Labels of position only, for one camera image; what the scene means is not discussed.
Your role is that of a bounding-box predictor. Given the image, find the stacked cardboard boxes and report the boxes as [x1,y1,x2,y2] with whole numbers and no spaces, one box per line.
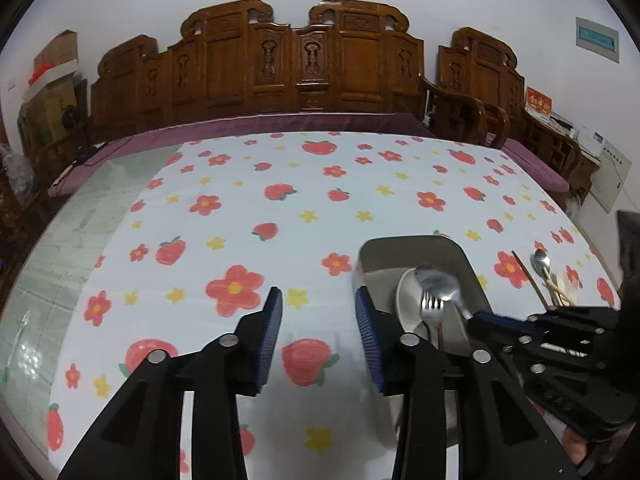
[17,29,86,159]

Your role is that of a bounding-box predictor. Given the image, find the small stainless steel spoon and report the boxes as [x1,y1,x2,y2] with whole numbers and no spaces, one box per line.
[416,268,473,320]

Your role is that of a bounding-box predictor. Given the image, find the carved wooden bench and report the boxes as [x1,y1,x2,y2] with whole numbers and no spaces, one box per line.
[90,0,426,140]

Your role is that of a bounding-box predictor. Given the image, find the floral strawberry tablecloth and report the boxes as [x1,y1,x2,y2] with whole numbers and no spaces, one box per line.
[47,131,618,479]

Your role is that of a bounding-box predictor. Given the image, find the white ceramic spoon in tray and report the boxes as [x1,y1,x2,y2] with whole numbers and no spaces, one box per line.
[395,269,430,339]

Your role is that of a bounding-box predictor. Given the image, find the red gift box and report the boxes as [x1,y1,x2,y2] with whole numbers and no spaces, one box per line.
[525,87,552,117]

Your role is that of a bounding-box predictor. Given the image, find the purple seat cushion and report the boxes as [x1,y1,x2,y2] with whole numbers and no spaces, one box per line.
[46,112,572,198]

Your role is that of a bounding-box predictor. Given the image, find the light bamboo chopstick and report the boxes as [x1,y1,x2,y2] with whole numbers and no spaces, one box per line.
[542,268,575,307]

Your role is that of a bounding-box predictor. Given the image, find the large stainless steel spoon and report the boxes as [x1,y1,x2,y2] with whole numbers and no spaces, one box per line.
[530,248,553,288]

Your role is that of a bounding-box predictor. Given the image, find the stainless steel fork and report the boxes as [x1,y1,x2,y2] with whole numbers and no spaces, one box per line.
[420,290,446,349]

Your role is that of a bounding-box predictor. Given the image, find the white plastic bag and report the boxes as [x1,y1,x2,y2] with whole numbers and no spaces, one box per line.
[0,144,36,204]

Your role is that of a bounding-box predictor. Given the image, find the stainless steel utensil tray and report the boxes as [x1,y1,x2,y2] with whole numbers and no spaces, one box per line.
[351,234,494,451]

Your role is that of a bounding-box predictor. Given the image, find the wall electrical panel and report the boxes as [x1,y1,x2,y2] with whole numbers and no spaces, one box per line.
[576,18,620,63]

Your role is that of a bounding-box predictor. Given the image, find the dark brown wooden chopstick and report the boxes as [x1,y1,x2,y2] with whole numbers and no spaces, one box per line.
[512,250,549,310]

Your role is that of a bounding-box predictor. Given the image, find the carved wooden armchair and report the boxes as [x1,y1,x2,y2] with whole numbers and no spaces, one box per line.
[427,26,524,150]

